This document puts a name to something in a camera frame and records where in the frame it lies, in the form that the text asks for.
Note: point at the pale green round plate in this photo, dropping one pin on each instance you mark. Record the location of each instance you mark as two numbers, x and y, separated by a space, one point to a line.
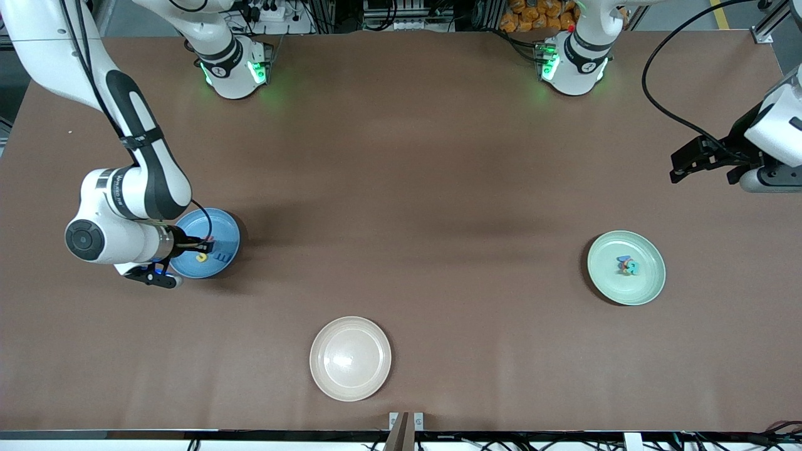
645 285

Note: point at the yellow foam letter u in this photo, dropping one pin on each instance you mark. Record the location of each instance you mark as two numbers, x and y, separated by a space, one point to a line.
198 257

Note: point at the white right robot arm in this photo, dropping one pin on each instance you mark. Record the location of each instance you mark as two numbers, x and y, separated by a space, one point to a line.
125 238

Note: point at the brown table cover mat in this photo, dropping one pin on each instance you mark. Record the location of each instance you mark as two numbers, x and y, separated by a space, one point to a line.
501 351

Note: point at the blue foam letter m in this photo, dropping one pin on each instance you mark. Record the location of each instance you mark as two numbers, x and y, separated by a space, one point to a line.
220 255

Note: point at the metal corner bracket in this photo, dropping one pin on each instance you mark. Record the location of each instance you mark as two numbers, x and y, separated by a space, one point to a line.
763 36

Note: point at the small metal pole bracket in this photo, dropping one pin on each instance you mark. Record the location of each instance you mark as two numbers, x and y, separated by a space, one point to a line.
393 421
418 421

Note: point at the white power strip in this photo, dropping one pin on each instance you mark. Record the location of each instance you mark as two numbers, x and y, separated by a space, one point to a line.
263 9

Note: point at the orange snack bags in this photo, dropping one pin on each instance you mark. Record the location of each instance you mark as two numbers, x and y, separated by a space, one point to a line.
532 15

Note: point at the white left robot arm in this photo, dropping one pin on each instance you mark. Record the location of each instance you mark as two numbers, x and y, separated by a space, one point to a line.
576 69

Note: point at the white rail bracket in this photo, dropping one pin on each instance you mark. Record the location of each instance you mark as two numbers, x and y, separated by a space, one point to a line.
633 441

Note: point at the dark camera pole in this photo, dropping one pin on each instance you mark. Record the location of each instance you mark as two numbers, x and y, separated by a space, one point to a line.
401 438

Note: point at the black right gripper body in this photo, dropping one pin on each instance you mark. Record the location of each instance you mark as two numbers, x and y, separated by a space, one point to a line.
178 242

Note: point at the teal foam letter R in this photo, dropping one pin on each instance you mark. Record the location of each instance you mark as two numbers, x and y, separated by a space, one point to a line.
633 268

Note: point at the white equipment box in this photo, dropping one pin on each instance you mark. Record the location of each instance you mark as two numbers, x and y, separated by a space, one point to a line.
407 12

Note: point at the aluminium frame profile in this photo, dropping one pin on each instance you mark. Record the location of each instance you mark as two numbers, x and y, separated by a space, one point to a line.
783 14

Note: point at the beige round plate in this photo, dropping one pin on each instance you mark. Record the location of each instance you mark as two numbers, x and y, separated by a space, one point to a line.
350 358

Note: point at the blue round plate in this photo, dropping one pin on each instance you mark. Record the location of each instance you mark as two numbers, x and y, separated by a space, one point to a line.
219 225

